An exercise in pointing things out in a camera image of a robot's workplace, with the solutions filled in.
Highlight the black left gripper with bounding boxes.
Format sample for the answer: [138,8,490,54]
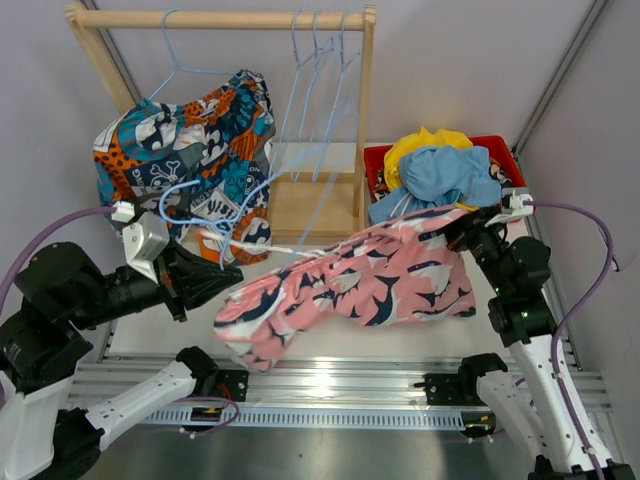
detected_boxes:
[65,235,243,332]

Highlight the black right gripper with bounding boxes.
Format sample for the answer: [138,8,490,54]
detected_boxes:
[438,206,510,294]

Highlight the white wire hanger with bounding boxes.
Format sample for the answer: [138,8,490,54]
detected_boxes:
[197,228,318,258]

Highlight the light blue shorts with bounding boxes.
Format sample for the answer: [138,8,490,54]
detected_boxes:
[368,146,502,224]

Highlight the pink white patterned shorts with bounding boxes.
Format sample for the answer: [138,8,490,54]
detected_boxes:
[213,207,476,372]

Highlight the yellow shorts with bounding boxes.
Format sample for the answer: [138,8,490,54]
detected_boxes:
[383,126,473,191]

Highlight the blue orange patchwork shorts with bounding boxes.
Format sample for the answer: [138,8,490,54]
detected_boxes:
[93,69,276,241]

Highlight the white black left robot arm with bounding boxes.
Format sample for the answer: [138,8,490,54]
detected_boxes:
[1,242,243,479]

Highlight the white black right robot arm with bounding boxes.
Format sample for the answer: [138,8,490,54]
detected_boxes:
[445,208,634,479]

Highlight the red plastic bin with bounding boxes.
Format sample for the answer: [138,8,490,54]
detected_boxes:
[364,135,526,211]

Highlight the wooden clothes rack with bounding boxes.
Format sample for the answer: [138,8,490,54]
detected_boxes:
[65,2,376,245]

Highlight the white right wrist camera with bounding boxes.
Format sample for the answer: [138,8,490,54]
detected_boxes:
[485,187,534,227]

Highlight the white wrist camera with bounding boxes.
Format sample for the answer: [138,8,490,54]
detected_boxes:
[111,201,170,284]
[485,187,534,227]

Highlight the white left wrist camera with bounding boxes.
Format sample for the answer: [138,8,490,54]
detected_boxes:
[111,201,170,284]

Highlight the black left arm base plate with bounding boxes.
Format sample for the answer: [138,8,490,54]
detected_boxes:
[176,346,249,402]

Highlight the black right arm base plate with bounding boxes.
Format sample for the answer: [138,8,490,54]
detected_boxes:
[413,353,508,407]

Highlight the aluminium mounting rail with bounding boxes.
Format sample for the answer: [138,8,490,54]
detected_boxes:
[67,354,612,414]

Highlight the slotted cable duct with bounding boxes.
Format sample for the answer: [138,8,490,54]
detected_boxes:
[140,406,466,432]

